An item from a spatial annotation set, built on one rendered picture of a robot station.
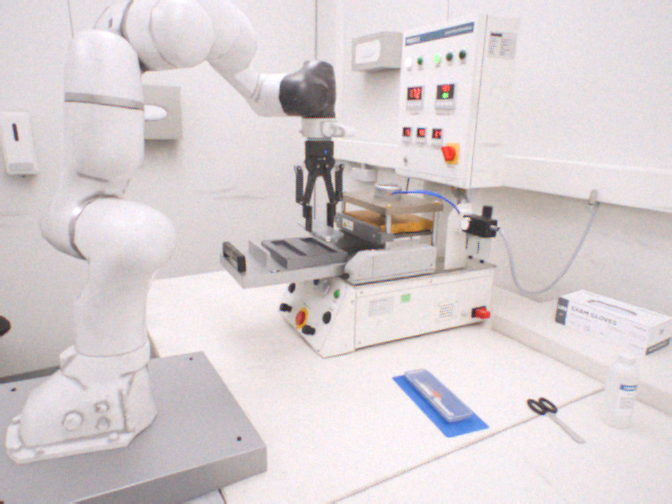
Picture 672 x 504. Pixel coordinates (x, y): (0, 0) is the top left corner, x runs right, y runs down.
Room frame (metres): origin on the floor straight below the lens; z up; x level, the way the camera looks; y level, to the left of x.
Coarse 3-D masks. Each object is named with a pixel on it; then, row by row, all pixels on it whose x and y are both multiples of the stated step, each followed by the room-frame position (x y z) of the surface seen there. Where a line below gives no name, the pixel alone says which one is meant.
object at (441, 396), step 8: (408, 376) 0.97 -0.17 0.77; (416, 376) 0.97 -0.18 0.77; (424, 376) 0.97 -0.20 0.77; (432, 376) 0.97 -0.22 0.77; (416, 384) 0.94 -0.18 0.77; (424, 384) 0.94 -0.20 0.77; (432, 384) 0.94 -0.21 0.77; (440, 384) 0.94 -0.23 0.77; (432, 392) 0.91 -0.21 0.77; (440, 392) 0.91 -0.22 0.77; (448, 392) 0.91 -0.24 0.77; (432, 400) 0.88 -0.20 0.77; (440, 400) 0.88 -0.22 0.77; (448, 400) 0.88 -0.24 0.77; (456, 400) 0.88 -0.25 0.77; (440, 408) 0.85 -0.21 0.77; (448, 408) 0.85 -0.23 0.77; (456, 408) 0.85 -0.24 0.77; (464, 408) 0.85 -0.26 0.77; (448, 416) 0.82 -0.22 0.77; (456, 416) 0.82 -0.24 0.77
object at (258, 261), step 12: (252, 240) 1.23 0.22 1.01; (252, 252) 1.21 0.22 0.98; (264, 252) 1.13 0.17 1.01; (228, 264) 1.16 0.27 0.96; (252, 264) 1.15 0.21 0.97; (264, 264) 1.13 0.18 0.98; (276, 264) 1.15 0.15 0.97; (336, 264) 1.16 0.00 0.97; (240, 276) 1.06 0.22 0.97; (252, 276) 1.06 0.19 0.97; (264, 276) 1.07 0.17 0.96; (276, 276) 1.09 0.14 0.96; (288, 276) 1.10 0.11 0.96; (300, 276) 1.11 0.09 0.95; (312, 276) 1.13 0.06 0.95; (324, 276) 1.14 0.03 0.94; (336, 276) 1.18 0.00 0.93
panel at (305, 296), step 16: (304, 288) 1.29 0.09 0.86; (336, 288) 1.17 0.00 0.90; (288, 304) 1.33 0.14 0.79; (304, 304) 1.26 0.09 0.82; (320, 304) 1.19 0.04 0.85; (336, 304) 1.13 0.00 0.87; (288, 320) 1.29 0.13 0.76; (304, 320) 1.21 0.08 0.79; (320, 320) 1.16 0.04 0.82; (304, 336) 1.18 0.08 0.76; (320, 336) 1.12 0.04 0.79
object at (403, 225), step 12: (360, 216) 1.34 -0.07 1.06; (372, 216) 1.34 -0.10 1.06; (384, 216) 1.34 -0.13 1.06; (396, 216) 1.35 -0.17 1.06; (408, 216) 1.35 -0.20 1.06; (420, 216) 1.35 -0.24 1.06; (384, 228) 1.23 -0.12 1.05; (396, 228) 1.25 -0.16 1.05; (408, 228) 1.26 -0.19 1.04; (420, 228) 1.27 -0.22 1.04
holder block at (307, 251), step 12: (276, 240) 1.29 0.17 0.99; (288, 240) 1.30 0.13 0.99; (300, 240) 1.30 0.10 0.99; (312, 240) 1.33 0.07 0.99; (276, 252) 1.18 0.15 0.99; (288, 252) 1.23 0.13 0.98; (300, 252) 1.19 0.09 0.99; (312, 252) 1.18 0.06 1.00; (324, 252) 1.23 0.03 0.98; (336, 252) 1.19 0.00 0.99; (288, 264) 1.11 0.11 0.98; (300, 264) 1.12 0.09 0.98; (312, 264) 1.14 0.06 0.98; (324, 264) 1.15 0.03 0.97
